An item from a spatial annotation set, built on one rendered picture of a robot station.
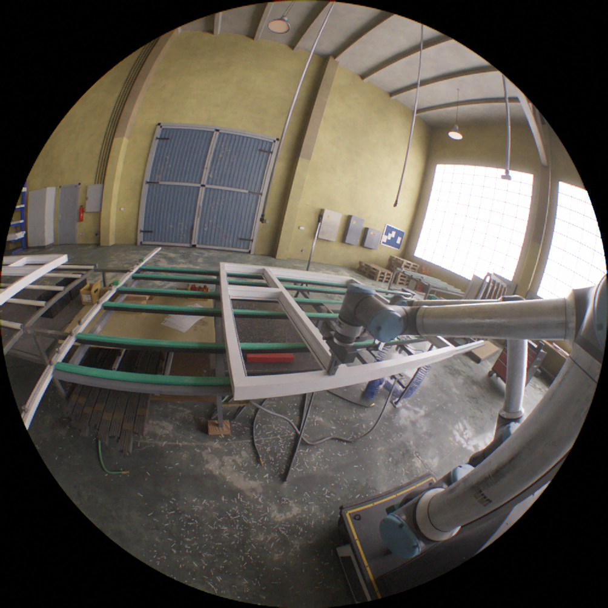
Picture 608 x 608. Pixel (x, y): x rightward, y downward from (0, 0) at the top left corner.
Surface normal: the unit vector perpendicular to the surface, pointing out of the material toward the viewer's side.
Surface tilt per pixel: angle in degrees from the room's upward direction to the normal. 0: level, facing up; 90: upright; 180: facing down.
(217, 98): 90
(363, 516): 0
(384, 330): 90
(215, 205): 90
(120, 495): 0
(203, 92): 90
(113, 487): 0
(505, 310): 62
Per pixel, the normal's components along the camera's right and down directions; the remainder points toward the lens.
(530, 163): -0.91, -0.05
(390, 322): 0.24, 0.43
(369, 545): 0.23, -0.90
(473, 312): -0.75, -0.59
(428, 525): -0.49, -0.68
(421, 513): -0.51, -0.85
